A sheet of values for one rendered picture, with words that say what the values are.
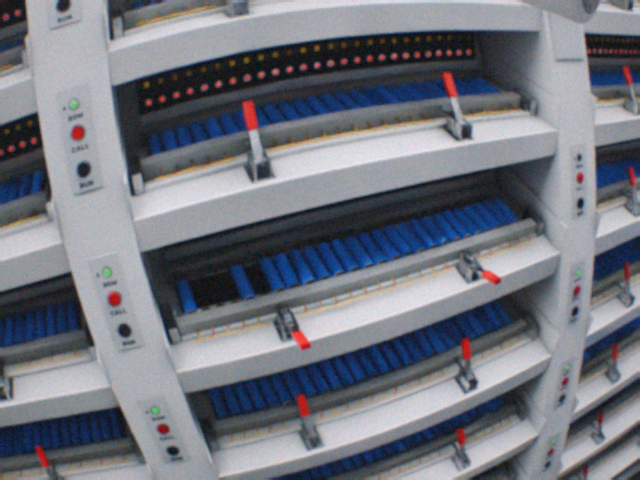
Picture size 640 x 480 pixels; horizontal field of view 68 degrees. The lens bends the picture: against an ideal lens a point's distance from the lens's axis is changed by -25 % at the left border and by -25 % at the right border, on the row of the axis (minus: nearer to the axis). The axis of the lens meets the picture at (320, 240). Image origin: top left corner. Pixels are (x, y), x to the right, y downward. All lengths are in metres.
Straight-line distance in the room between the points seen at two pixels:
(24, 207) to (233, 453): 0.47
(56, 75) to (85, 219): 0.18
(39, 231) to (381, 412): 0.57
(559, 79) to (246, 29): 0.47
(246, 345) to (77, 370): 0.25
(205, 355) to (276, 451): 0.21
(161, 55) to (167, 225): 0.20
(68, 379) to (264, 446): 0.32
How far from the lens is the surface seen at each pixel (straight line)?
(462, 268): 0.84
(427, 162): 0.74
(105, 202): 0.65
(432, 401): 0.93
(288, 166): 0.70
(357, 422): 0.90
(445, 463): 1.08
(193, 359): 0.75
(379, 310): 0.79
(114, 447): 0.89
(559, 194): 0.91
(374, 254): 0.84
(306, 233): 0.87
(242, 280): 0.81
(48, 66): 0.64
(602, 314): 1.15
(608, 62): 1.24
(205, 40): 0.64
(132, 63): 0.64
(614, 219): 1.07
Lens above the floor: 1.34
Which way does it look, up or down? 21 degrees down
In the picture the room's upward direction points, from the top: 8 degrees counter-clockwise
